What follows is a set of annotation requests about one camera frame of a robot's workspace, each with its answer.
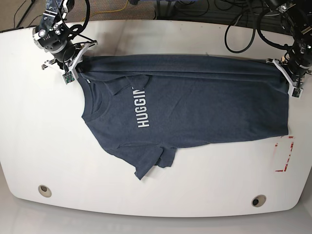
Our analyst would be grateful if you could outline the black cable on floor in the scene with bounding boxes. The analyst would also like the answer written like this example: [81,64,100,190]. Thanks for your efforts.
[13,0,47,27]

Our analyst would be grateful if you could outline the dark blue t-shirt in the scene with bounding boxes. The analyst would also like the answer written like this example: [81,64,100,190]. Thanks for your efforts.
[78,55,289,179]

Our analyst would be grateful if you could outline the table cable grommet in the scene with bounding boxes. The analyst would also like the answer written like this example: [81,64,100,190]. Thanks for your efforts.
[252,195,266,208]
[38,185,52,198]

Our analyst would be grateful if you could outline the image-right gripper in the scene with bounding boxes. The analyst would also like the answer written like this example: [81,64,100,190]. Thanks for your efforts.
[266,57,312,89]

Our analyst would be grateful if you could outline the right table cable grommet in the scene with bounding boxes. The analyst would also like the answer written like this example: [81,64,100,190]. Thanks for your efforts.
[252,195,266,208]

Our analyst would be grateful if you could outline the black tripod stand leg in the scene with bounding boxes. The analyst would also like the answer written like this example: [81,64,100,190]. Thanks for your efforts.
[13,0,36,29]

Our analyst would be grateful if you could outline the yellow cable on floor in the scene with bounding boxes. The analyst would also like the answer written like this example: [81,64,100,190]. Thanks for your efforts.
[81,0,129,22]

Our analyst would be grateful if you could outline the left table cable grommet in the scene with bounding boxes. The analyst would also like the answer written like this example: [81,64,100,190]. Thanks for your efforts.
[38,185,52,198]

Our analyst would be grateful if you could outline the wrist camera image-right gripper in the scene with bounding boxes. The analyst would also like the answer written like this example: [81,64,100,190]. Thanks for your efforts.
[288,86,303,98]

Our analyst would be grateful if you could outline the red tape rectangle marking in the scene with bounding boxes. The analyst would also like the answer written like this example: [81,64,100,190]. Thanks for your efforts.
[272,136,294,172]

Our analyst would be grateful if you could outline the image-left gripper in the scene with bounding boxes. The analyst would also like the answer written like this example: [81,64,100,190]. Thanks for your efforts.
[41,40,98,73]

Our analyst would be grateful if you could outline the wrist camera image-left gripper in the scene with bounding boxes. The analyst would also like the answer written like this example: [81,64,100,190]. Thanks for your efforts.
[62,71,76,84]

